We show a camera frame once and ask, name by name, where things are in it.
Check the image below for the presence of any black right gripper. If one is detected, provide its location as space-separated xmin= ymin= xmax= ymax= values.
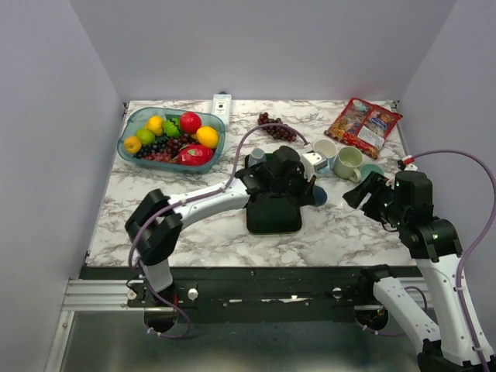
xmin=342 ymin=169 xmax=407 ymax=226

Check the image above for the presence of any mint green bird-print mug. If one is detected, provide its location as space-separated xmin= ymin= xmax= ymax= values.
xmin=360 ymin=164 xmax=384 ymax=181

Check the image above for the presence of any light green ceramic mug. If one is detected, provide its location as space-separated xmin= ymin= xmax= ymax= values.
xmin=333 ymin=146 xmax=363 ymax=183

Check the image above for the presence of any dark blue gold-rimmed cup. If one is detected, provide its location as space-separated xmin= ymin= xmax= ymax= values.
xmin=313 ymin=185 xmax=328 ymax=207

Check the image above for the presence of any light blue hexagonal mug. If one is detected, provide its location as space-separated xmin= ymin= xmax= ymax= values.
xmin=312 ymin=139 xmax=338 ymax=176

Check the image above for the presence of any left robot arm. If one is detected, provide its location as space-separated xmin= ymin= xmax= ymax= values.
xmin=125 ymin=146 xmax=324 ymax=306

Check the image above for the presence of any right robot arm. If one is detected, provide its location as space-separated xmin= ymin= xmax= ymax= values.
xmin=343 ymin=170 xmax=495 ymax=371

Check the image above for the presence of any red snack packet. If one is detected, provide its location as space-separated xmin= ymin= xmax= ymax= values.
xmin=324 ymin=98 xmax=402 ymax=160

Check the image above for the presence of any black rectangular tray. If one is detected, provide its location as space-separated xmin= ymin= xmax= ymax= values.
xmin=239 ymin=146 xmax=305 ymax=235

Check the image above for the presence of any loose red grape bunch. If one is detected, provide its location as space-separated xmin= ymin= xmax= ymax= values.
xmin=257 ymin=112 xmax=297 ymax=143

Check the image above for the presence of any grey-blue small cup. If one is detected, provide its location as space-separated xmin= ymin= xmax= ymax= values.
xmin=247 ymin=148 xmax=267 ymax=167

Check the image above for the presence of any orange fruit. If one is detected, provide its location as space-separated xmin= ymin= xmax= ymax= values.
xmin=123 ymin=136 xmax=142 ymax=154
xmin=195 ymin=126 xmax=219 ymax=149

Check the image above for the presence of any red dragon fruit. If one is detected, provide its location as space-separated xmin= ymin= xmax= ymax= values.
xmin=171 ymin=144 xmax=214 ymax=167

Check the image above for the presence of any red apple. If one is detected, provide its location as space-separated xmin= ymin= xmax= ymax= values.
xmin=179 ymin=112 xmax=202 ymax=134

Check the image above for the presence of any green lime with zigzag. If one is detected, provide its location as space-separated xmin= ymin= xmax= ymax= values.
xmin=162 ymin=117 xmax=181 ymax=139

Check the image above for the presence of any dark grape bunch in basket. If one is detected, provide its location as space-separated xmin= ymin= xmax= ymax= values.
xmin=133 ymin=134 xmax=199 ymax=164

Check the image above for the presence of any yellow lemon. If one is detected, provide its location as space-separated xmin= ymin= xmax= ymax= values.
xmin=145 ymin=115 xmax=164 ymax=136

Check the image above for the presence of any teal plastic fruit basket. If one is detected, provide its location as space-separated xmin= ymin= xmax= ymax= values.
xmin=117 ymin=107 xmax=226 ymax=174

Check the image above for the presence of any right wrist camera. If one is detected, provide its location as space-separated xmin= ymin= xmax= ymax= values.
xmin=397 ymin=155 xmax=418 ymax=171

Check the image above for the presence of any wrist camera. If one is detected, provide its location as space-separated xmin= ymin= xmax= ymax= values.
xmin=397 ymin=155 xmax=418 ymax=171
xmin=300 ymin=151 xmax=329 ymax=174

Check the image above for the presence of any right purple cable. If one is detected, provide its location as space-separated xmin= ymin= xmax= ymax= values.
xmin=402 ymin=150 xmax=496 ymax=372

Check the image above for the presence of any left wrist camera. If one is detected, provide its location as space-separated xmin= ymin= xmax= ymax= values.
xmin=300 ymin=151 xmax=329 ymax=174

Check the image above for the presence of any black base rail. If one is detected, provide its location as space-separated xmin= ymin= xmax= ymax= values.
xmin=126 ymin=267 xmax=386 ymax=326

